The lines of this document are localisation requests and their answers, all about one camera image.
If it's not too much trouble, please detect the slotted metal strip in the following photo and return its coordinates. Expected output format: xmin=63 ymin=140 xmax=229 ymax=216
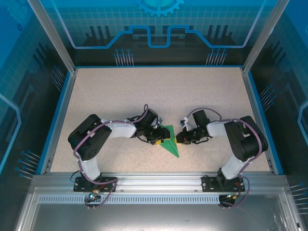
xmin=38 ymin=195 xmax=233 ymax=203

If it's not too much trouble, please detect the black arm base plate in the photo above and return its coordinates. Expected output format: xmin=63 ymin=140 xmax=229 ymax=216
xmin=73 ymin=176 xmax=118 ymax=193
xmin=201 ymin=175 xmax=246 ymax=193

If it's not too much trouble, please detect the brass cable connector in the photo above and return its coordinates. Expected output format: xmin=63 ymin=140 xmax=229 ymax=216
xmin=88 ymin=189 xmax=101 ymax=200
xmin=225 ymin=192 xmax=242 ymax=201

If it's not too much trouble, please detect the aluminium side rail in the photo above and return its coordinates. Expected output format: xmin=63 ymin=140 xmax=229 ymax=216
xmin=39 ymin=68 xmax=79 ymax=175
xmin=240 ymin=67 xmax=284 ymax=175

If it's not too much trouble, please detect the green paper sheet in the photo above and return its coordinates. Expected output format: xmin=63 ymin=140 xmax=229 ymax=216
xmin=159 ymin=125 xmax=180 ymax=158

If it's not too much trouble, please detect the sheet metal tray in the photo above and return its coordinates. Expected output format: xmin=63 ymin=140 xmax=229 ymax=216
xmin=14 ymin=187 xmax=304 ymax=231

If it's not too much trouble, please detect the aluminium frame post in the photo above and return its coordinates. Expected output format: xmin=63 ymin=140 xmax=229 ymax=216
xmin=26 ymin=0 xmax=78 ymax=74
xmin=242 ymin=0 xmax=291 ymax=75

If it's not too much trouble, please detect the aluminium mounting rail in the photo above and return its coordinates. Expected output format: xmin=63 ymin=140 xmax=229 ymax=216
xmin=32 ymin=171 xmax=288 ymax=193

